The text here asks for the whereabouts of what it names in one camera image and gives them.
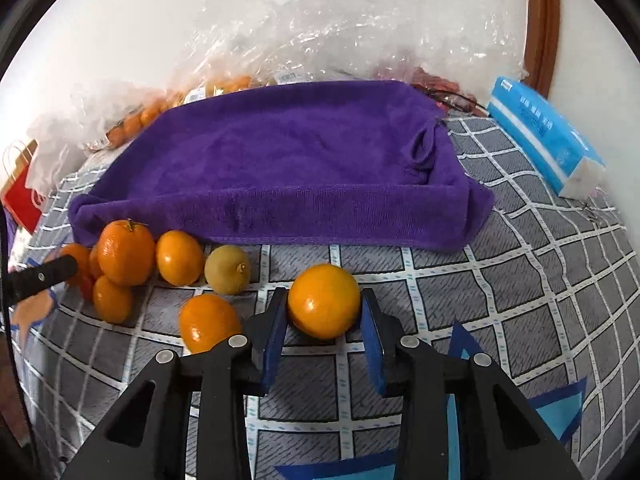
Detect blue tissue pack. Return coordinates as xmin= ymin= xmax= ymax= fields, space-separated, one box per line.
xmin=487 ymin=77 xmax=605 ymax=200

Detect brown wooden door frame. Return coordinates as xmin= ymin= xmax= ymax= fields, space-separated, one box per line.
xmin=524 ymin=0 xmax=561 ymax=98

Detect white plastic bag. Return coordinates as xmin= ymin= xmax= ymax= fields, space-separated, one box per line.
xmin=26 ymin=79 xmax=166 ymax=196

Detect round orange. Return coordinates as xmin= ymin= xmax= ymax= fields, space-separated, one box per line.
xmin=156 ymin=230 xmax=205 ymax=286

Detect black eyeglasses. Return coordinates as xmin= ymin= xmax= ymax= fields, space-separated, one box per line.
xmin=412 ymin=84 xmax=488 ymax=116

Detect purple towel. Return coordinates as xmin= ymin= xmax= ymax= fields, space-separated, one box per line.
xmin=68 ymin=81 xmax=495 ymax=252

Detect large stemmed orange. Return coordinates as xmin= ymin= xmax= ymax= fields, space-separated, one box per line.
xmin=96 ymin=219 xmax=155 ymax=287

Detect grey checked bed sheet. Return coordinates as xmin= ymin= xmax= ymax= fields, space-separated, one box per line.
xmin=13 ymin=118 xmax=639 ymax=479

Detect red paper bag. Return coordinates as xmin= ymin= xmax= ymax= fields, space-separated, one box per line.
xmin=1 ymin=140 xmax=43 ymax=234

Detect large clear plastic bag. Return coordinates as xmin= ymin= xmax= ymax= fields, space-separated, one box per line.
xmin=169 ymin=0 xmax=525 ymax=104

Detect green yellow lime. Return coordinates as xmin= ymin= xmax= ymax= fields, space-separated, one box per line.
xmin=204 ymin=245 xmax=250 ymax=296

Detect tray of small oranges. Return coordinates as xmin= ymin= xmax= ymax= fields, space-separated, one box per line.
xmin=105 ymin=75 xmax=252 ymax=150

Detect small low orange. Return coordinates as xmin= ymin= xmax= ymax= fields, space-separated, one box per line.
xmin=92 ymin=275 xmax=134 ymax=324

